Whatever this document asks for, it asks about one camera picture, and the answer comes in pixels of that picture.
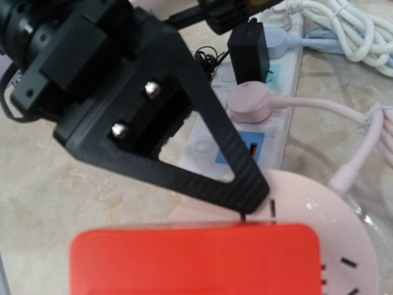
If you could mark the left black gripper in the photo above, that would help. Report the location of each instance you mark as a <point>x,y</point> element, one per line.
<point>64,51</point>

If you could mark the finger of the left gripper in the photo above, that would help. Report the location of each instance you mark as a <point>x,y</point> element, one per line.
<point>220,15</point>
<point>136,113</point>

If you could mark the black plug adapter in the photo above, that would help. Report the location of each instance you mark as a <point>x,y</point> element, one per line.
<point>247,50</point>

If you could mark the white power strip blue USB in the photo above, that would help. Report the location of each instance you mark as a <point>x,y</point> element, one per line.
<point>263,130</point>

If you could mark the red cube socket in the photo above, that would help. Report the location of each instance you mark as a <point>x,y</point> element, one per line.
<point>247,258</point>

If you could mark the white round socket base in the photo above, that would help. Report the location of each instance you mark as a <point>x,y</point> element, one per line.
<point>348,259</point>

